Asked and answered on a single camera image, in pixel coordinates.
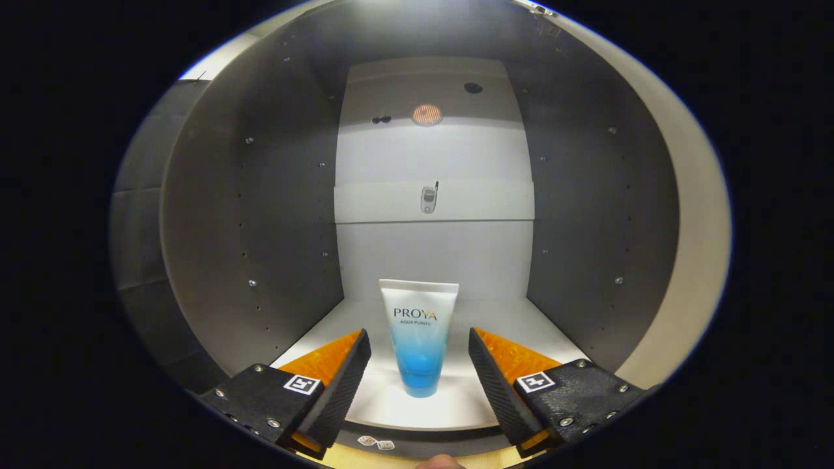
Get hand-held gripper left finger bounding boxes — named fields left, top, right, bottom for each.
left=195, top=329, right=372, bottom=460

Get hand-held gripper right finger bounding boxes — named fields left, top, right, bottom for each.
left=468, top=328, right=652, bottom=460

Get beige cabinet door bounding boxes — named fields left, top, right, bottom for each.
left=515, top=0, right=732, bottom=391

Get white and blue tube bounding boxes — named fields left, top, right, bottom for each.
left=379, top=279, right=459, bottom=399

